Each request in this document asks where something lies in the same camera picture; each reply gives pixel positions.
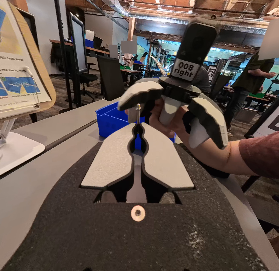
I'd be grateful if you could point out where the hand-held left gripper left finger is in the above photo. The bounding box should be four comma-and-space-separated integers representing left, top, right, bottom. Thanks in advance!
80, 123, 135, 190

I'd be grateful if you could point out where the grey framed panel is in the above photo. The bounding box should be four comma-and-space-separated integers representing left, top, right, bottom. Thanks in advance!
69, 12, 88, 74

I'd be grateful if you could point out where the grey waste bin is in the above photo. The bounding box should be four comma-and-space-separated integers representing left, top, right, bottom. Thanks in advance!
234, 107, 254, 123

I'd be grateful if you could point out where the wooden backing board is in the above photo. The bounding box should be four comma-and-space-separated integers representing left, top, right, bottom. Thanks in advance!
0, 0, 57, 119

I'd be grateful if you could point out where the black pole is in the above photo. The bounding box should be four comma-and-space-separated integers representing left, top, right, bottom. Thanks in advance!
53, 0, 77, 115

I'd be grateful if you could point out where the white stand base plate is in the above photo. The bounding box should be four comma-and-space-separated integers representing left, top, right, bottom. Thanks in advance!
0, 118, 46, 176

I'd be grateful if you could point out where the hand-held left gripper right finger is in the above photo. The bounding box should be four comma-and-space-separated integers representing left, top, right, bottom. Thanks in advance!
141, 122, 195, 191

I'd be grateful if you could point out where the blue plastic bin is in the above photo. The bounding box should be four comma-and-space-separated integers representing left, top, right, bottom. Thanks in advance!
95, 102, 176, 149

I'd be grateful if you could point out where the framed marker sign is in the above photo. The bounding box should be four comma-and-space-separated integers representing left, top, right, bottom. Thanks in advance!
244, 96, 279, 139
208, 65, 219, 83

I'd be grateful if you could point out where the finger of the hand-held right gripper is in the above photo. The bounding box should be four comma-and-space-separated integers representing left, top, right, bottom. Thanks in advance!
117, 78, 164, 123
187, 96, 229, 150

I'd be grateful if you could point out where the wooden office desk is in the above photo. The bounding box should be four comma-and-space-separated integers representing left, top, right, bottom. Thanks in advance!
50, 39, 110, 57

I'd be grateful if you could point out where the silver ventilation duct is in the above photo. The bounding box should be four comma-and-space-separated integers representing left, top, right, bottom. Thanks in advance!
93, 0, 269, 33

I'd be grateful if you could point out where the black framed panel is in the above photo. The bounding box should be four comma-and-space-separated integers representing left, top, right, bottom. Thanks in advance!
17, 7, 40, 50

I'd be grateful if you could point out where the person's right hand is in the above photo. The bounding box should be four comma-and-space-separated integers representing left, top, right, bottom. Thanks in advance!
125, 98, 192, 146

